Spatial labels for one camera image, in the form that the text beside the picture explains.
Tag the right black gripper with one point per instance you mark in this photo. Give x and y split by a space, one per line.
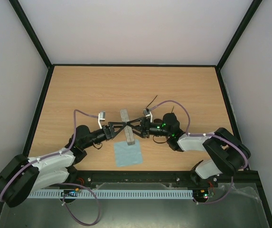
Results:
145 126

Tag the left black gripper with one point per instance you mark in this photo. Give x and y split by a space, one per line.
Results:
109 131

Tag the grey glasses case green lining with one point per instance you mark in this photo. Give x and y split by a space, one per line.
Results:
127 130

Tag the light blue cleaning cloth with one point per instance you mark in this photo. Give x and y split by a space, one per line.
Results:
127 155

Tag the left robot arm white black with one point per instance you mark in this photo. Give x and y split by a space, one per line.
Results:
25 175

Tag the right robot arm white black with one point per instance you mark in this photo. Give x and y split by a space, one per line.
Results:
227 154

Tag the left controller board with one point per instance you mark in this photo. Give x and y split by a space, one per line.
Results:
70 192

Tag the controller board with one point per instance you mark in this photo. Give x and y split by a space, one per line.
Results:
205 194
70 192

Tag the right controller board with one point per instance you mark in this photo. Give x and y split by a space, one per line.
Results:
205 194

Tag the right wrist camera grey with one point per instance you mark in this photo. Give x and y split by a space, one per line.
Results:
147 113

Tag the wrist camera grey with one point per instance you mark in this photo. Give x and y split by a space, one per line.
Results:
147 113
101 118

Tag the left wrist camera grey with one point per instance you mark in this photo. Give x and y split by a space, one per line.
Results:
101 118

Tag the light blue slotted cable duct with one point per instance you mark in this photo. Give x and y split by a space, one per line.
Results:
117 194

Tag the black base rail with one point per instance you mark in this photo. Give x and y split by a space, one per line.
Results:
177 179

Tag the black aluminium frame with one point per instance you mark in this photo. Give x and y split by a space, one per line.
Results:
31 33

